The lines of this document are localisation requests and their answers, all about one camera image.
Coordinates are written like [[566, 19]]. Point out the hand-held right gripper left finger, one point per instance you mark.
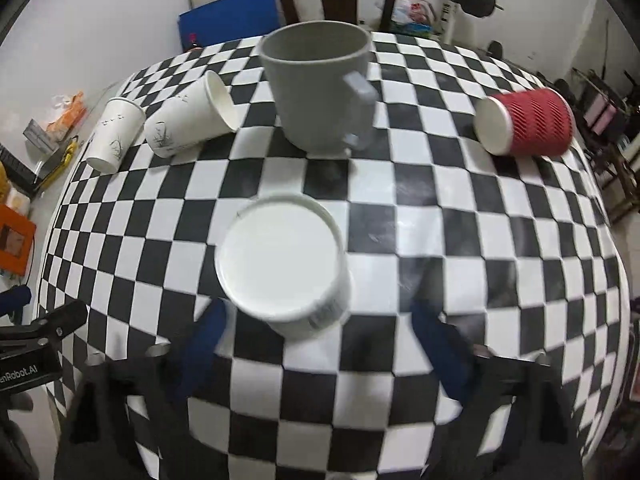
[[202, 345]]

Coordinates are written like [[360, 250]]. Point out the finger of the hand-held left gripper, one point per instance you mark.
[[14, 301], [62, 319]]

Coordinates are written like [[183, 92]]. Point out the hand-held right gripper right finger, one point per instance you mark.
[[445, 355]]

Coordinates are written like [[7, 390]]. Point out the plain white paper cup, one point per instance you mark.
[[280, 260]]

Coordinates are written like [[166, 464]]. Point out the slim bird print paper cup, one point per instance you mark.
[[112, 132]]

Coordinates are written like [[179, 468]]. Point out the wide bird print paper cup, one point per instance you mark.
[[187, 120]]

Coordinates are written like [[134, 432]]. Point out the red ribbed paper cup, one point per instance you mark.
[[532, 121]]

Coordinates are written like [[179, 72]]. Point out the orange box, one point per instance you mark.
[[15, 237]]

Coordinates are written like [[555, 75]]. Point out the checkered tablecloth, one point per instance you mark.
[[450, 240]]

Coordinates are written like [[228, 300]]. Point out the grey box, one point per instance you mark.
[[39, 135]]

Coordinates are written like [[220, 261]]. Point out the orange snack packet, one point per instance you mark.
[[67, 115]]

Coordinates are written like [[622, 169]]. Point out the grey mug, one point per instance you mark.
[[312, 90]]

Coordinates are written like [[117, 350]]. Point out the blue board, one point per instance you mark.
[[227, 17]]

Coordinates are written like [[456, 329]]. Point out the plastic bag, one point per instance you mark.
[[412, 12]]

